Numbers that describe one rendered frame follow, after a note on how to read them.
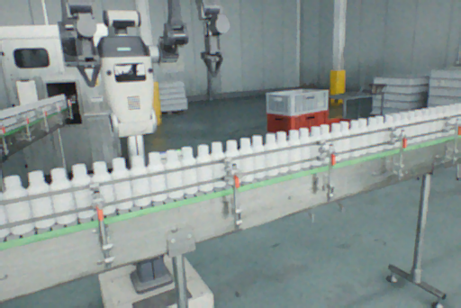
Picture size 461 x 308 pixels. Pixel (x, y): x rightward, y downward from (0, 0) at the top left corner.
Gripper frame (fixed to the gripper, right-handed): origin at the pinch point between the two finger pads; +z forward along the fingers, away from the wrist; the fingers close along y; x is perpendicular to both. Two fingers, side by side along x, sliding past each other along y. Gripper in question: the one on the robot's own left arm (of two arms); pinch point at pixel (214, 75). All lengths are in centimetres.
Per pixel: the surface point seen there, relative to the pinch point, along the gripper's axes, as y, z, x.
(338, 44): 679, -60, -748
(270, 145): -15.5, 28.1, -14.7
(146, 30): 744, -113, -173
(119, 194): -16, 35, 44
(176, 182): -16.8, 34.4, 25.0
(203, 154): -15.7, 26.7, 13.8
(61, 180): -16, 27, 59
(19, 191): -16, 27, 70
